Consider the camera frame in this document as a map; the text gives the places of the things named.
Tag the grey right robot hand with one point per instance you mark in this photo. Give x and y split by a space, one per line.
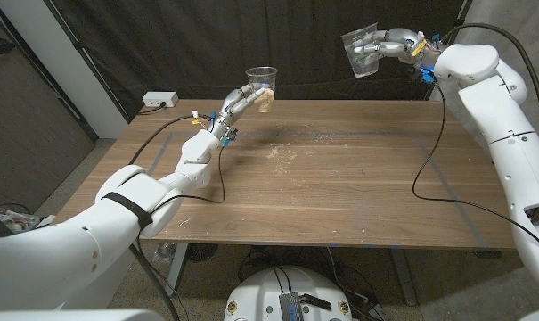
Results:
398 42

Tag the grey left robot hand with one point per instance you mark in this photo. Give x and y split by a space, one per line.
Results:
233 104

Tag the brown sugar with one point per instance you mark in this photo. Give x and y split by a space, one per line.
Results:
265 101

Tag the clear plastic cup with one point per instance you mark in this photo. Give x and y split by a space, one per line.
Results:
262 78
362 64

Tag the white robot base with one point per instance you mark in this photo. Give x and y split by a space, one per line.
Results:
260 290

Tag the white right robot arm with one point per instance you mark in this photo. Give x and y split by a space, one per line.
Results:
509 134

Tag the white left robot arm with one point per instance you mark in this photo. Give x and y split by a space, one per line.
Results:
51 258

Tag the spilled sugar crumbs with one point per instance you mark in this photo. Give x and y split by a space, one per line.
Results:
275 151

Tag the black backdrop curtain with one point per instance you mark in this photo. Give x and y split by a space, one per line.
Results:
206 44

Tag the white power strip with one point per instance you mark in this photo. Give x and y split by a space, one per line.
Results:
160 98

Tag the black round fan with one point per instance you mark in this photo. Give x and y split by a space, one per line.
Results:
202 252

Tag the clear plastic wrapper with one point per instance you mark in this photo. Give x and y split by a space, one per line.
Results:
164 250

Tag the grey table leg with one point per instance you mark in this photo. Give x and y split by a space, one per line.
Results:
176 267
403 276

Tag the grey finned electronics box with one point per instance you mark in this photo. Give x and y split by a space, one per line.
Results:
290 307

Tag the black electronics box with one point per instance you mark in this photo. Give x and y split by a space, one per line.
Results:
316 302

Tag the colourful printed cloth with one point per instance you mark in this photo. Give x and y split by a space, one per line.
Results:
19 219

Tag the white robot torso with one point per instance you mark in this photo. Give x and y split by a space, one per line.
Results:
73 316

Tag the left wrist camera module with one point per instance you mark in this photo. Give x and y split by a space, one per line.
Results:
230 136

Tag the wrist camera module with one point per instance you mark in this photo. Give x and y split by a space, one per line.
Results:
230 136
425 75

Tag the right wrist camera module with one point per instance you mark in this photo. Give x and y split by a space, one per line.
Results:
425 75

